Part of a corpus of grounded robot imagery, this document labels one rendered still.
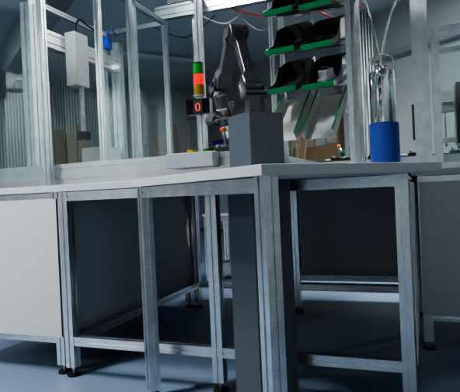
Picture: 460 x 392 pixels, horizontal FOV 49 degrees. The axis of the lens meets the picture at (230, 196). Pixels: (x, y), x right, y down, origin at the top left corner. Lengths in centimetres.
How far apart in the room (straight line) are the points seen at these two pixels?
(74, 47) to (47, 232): 111
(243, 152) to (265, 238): 52
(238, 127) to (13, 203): 125
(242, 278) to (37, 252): 110
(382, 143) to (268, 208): 162
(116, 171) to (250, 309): 92
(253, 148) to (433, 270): 123
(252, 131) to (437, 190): 114
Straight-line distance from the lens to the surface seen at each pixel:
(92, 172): 236
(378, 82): 287
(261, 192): 127
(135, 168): 223
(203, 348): 211
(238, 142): 175
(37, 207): 248
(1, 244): 264
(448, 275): 259
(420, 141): 315
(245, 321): 178
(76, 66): 302
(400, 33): 672
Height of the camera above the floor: 79
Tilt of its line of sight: level
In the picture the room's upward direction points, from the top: 3 degrees counter-clockwise
